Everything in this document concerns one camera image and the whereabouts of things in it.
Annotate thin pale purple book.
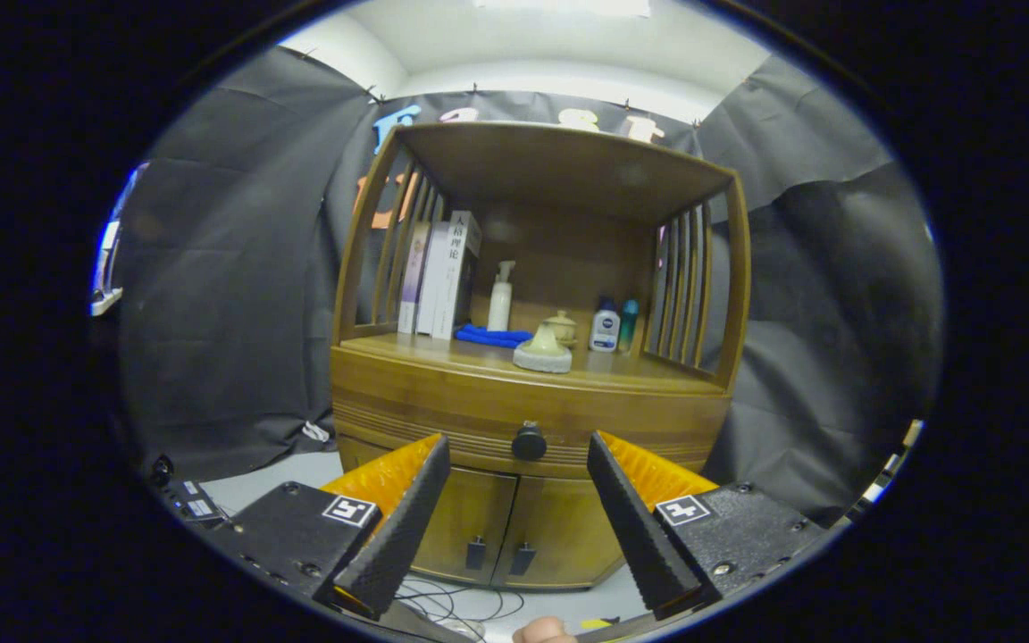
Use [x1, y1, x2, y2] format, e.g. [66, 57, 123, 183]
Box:
[397, 221, 433, 336]

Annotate wooden drawer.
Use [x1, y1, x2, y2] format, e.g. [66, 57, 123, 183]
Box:
[330, 344, 734, 479]

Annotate blue folded cloth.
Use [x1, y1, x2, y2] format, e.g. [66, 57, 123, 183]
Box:
[455, 323, 533, 349]

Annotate wooden countertop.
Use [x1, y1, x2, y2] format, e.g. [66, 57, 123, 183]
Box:
[340, 332, 725, 394]

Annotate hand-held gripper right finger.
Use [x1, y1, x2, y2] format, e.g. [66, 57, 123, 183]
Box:
[587, 430, 828, 620]

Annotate beige lidded tea cup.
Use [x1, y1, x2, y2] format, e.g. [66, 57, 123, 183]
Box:
[543, 310, 579, 347]

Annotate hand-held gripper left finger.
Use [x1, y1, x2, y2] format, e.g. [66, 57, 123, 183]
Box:
[211, 433, 451, 622]

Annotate white blue lotion bottle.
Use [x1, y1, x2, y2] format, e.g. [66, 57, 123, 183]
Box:
[590, 297, 621, 353]

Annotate thick white portrait book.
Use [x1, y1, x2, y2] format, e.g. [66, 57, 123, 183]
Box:
[430, 210, 482, 341]

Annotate white pump bottle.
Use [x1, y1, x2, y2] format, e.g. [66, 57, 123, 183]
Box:
[487, 260, 517, 332]

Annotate wooden cabinet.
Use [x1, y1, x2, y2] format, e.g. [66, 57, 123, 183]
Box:
[330, 121, 752, 592]

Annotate ceiling light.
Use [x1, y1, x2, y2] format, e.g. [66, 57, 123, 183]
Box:
[474, 0, 654, 19]

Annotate black floor cables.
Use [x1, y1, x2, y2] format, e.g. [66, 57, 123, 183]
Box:
[394, 576, 524, 630]

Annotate black round drawer knob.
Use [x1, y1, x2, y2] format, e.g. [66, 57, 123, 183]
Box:
[512, 422, 548, 463]

